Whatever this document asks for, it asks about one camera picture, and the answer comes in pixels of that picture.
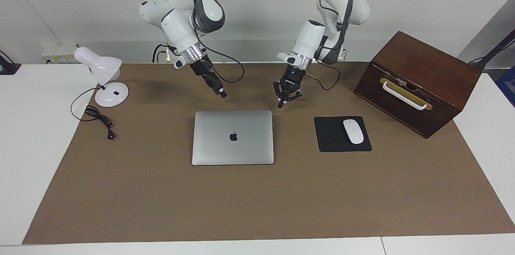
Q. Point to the white computer mouse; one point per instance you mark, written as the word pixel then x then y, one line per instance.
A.
pixel 353 131

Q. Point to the black mouse pad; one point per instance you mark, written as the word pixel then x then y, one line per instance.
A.
pixel 332 136

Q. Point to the brown table mat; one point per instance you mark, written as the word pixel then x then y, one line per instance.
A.
pixel 257 206

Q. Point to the blue crate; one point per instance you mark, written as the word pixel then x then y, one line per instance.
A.
pixel 507 86

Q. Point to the black clamp mount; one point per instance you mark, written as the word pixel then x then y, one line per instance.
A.
pixel 7 68

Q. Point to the dark brown wooden box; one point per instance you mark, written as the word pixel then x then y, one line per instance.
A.
pixel 426 70

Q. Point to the white desk lamp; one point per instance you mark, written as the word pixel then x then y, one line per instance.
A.
pixel 102 66

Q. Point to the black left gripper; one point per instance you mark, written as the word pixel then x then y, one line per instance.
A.
pixel 293 76

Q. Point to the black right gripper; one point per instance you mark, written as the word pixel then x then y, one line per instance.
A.
pixel 201 66

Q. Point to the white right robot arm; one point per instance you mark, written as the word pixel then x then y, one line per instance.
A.
pixel 177 25

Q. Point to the black slanted stand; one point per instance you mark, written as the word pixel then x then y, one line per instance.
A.
pixel 495 50

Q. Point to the silver apple laptop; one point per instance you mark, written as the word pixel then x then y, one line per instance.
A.
pixel 233 138

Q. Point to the white yellow power strip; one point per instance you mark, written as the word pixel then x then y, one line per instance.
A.
pixel 60 54

